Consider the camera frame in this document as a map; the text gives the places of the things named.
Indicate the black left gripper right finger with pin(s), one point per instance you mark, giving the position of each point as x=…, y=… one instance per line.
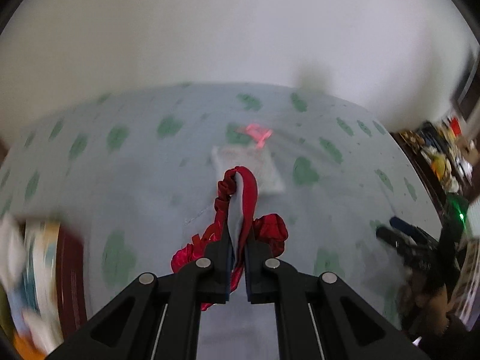
x=259, y=285

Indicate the white sock red trim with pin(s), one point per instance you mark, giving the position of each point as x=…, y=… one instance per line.
x=12, y=253

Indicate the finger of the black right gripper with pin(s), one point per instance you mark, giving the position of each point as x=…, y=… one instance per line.
x=418, y=235
x=401, y=243

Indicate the red white cloth item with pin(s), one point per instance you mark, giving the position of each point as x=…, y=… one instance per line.
x=235, y=205

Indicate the small white wrapped packet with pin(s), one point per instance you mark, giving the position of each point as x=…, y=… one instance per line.
x=257, y=160

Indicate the person's right hand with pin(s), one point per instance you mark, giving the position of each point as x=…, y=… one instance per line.
x=422, y=312

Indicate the cluttered shelf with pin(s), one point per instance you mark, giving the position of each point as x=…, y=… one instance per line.
x=444, y=161

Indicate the teal white plastic packet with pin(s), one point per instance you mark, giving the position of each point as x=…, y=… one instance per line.
x=39, y=279

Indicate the blue cloth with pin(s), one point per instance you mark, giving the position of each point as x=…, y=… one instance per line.
x=23, y=298

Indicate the gold red toffee tin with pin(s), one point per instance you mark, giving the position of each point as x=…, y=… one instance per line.
x=70, y=292

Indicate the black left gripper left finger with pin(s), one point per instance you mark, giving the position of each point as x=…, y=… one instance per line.
x=221, y=255

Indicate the orange rubber toy animal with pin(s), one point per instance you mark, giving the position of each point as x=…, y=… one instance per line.
x=26, y=349

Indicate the fluffy white sock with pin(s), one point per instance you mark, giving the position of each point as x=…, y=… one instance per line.
x=45, y=334

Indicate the green cloud pattern tablecloth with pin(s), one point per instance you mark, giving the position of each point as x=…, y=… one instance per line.
x=132, y=177

